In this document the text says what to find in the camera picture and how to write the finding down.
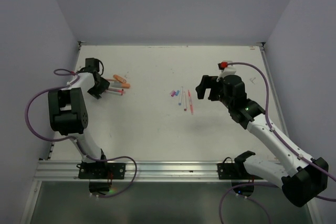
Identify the pink capped pen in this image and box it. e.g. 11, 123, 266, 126
107, 89, 124, 95

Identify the white blue pen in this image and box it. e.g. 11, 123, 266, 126
178, 86, 183, 106

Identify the white purple pen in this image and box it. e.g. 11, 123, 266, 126
183, 91, 187, 112

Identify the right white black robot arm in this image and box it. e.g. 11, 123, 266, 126
195, 74, 329, 207

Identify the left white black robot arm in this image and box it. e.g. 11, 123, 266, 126
48, 58, 109, 178

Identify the orange capped pen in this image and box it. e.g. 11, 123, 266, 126
110, 82, 130, 89
113, 74, 127, 83

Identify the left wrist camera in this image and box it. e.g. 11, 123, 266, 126
85, 58, 100, 72

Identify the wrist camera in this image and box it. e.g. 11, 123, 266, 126
85, 58, 100, 72
217, 61, 236, 82

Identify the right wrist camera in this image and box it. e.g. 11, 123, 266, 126
217, 61, 236, 82

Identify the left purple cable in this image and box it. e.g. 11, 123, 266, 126
25, 68, 82, 142

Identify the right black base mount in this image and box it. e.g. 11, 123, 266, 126
217, 151, 262, 187

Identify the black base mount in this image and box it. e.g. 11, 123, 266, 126
217, 151, 262, 187
76, 162, 126, 196

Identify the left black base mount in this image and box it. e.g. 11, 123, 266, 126
76, 162, 126, 196

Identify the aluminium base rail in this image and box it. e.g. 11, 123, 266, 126
33, 160, 266, 183

